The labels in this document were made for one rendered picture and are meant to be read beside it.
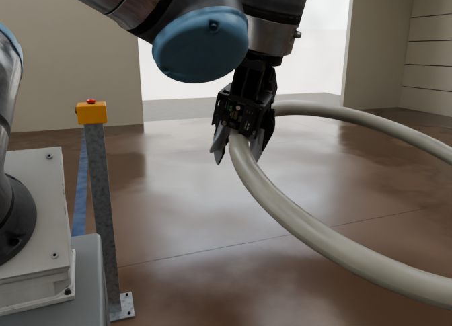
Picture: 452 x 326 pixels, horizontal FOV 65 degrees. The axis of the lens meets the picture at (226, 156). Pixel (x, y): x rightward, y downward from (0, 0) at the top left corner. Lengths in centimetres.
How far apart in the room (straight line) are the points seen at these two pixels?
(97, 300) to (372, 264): 54
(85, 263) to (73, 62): 586
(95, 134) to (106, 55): 498
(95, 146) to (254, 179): 131
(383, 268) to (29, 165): 67
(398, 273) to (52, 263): 58
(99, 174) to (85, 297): 100
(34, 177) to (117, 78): 587
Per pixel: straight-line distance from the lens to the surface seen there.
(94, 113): 164
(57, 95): 667
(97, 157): 170
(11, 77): 69
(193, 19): 31
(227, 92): 53
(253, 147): 57
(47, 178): 81
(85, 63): 661
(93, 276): 84
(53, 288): 78
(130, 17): 33
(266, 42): 49
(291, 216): 40
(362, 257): 39
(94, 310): 75
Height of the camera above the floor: 131
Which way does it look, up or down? 17 degrees down
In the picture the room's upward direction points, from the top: straight up
